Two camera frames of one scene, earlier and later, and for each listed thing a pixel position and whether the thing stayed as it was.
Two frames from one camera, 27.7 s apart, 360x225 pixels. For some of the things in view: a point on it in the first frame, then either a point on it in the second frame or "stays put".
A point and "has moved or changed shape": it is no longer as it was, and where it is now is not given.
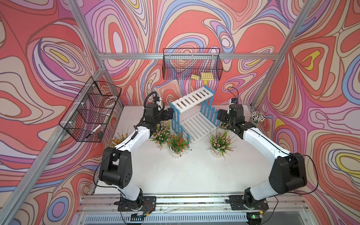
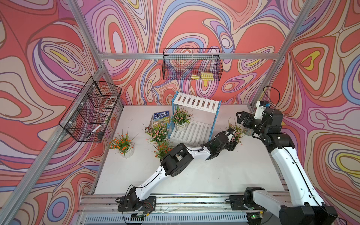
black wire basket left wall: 86,120 stays put
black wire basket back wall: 192,64 stays put
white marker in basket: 96,128 stays put
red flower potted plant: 177,144 → 162,149
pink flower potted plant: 223,125 has moved or changed shape
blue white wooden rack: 194,115 has moved or changed shape
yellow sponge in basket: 207,76 stays put
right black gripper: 221,115 → 249,117
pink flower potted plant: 160,137 → 180,117
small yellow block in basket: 195,77 stays put
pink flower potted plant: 221,143 has moved or changed shape
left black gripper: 169,116 → 232,147
